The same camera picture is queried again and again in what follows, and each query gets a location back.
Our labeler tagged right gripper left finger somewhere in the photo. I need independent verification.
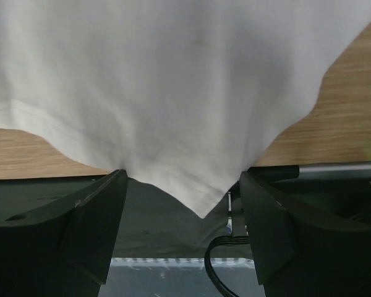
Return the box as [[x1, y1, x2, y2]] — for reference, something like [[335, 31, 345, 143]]
[[0, 170, 127, 297]]

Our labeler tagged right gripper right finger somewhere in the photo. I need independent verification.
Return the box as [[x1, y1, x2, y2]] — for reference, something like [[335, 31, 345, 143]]
[[239, 172, 371, 296]]

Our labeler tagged white slotted cable duct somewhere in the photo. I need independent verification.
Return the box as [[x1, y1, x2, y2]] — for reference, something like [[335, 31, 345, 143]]
[[109, 257, 255, 270]]

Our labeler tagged aluminium frame rail front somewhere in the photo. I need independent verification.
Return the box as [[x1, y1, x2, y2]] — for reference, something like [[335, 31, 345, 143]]
[[299, 161, 371, 179]]

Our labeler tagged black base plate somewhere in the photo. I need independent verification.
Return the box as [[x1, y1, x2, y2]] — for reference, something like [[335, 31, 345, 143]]
[[0, 175, 246, 258]]

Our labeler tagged white t shirt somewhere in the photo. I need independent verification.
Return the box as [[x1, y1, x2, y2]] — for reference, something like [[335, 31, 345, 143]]
[[0, 1, 371, 218]]

